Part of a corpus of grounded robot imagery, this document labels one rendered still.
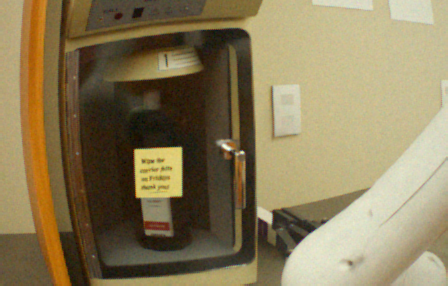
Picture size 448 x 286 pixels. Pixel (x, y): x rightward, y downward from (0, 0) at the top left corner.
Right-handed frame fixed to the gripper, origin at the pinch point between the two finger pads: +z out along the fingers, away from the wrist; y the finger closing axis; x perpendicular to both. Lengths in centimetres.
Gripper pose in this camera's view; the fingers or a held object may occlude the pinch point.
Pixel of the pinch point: (289, 224)
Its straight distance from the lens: 96.1
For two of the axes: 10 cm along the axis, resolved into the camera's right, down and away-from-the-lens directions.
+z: -3.6, -1.9, 9.1
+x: 0.3, 9.8, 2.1
